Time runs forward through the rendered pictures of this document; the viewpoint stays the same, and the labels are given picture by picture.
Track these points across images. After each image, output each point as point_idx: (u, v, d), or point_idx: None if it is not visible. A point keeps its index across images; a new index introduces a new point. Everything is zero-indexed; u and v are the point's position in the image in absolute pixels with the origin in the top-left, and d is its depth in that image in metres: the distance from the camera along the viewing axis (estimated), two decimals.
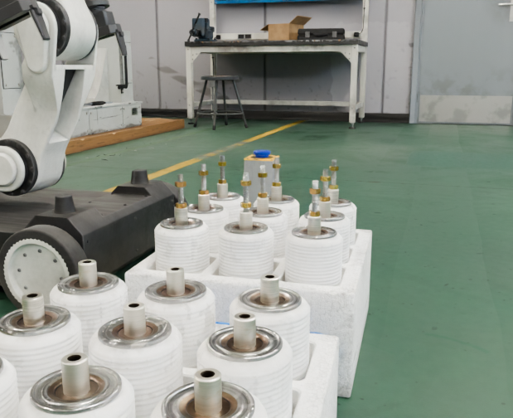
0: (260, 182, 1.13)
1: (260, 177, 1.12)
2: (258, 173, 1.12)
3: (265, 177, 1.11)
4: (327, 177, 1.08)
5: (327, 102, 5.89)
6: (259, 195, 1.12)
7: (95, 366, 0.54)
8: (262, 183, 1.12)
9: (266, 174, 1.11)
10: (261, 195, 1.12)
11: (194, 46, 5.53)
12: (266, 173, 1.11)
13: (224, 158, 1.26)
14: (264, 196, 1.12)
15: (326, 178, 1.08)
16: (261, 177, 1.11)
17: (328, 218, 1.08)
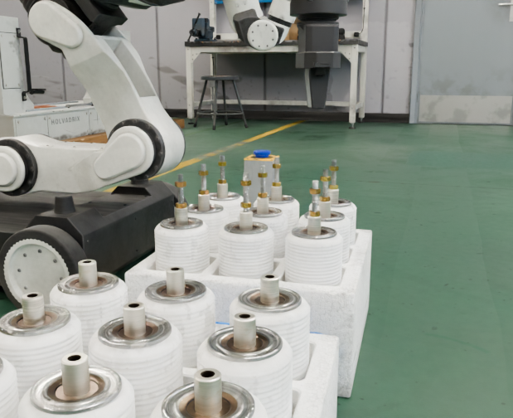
0: (260, 182, 1.13)
1: (260, 177, 1.12)
2: (258, 173, 1.12)
3: (265, 177, 1.11)
4: (327, 177, 1.08)
5: (327, 102, 5.89)
6: (259, 195, 1.12)
7: (95, 366, 0.54)
8: (262, 183, 1.12)
9: (266, 174, 1.11)
10: (261, 195, 1.12)
11: (194, 46, 5.53)
12: (266, 173, 1.11)
13: (224, 158, 1.26)
14: (264, 196, 1.12)
15: (326, 178, 1.08)
16: (261, 177, 1.11)
17: (328, 218, 1.08)
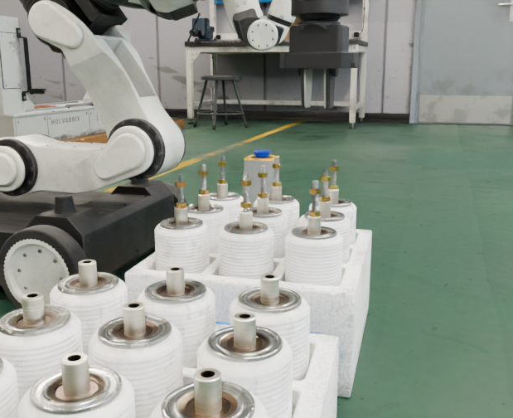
0: (260, 182, 1.13)
1: (260, 177, 1.12)
2: (258, 173, 1.12)
3: (265, 177, 1.11)
4: (327, 177, 1.08)
5: None
6: (259, 195, 1.12)
7: (95, 366, 0.54)
8: (262, 183, 1.12)
9: (266, 174, 1.11)
10: (261, 195, 1.12)
11: (194, 46, 5.53)
12: (266, 173, 1.11)
13: (224, 158, 1.26)
14: (264, 196, 1.12)
15: (326, 178, 1.08)
16: (261, 177, 1.11)
17: (328, 218, 1.08)
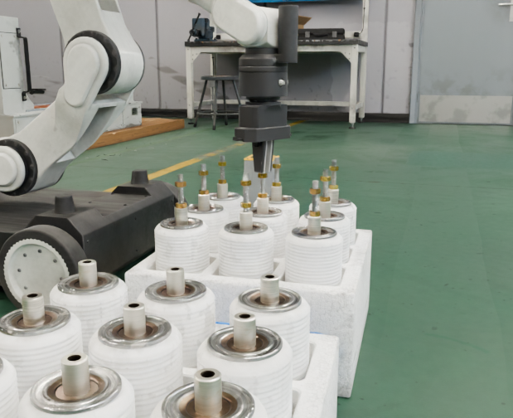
0: (263, 183, 1.12)
1: (263, 178, 1.12)
2: (263, 175, 1.11)
3: (264, 176, 1.13)
4: (327, 177, 1.08)
5: (327, 102, 5.89)
6: (267, 195, 1.13)
7: (95, 366, 0.54)
8: (264, 183, 1.13)
9: (263, 173, 1.13)
10: (267, 194, 1.13)
11: (194, 46, 5.53)
12: (263, 172, 1.13)
13: (224, 158, 1.26)
14: (265, 195, 1.14)
15: (326, 178, 1.08)
16: (267, 177, 1.12)
17: (328, 218, 1.08)
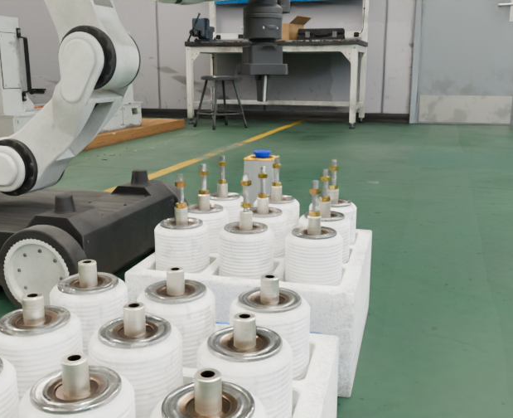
0: (260, 183, 1.13)
1: (260, 178, 1.12)
2: (258, 174, 1.12)
3: (265, 177, 1.11)
4: (327, 177, 1.08)
5: (327, 102, 5.89)
6: (259, 196, 1.12)
7: (95, 366, 0.54)
8: (262, 184, 1.12)
9: (266, 175, 1.11)
10: (262, 196, 1.12)
11: (194, 46, 5.53)
12: (266, 174, 1.11)
13: (224, 158, 1.26)
14: (264, 196, 1.12)
15: (326, 178, 1.08)
16: (261, 177, 1.11)
17: (328, 218, 1.08)
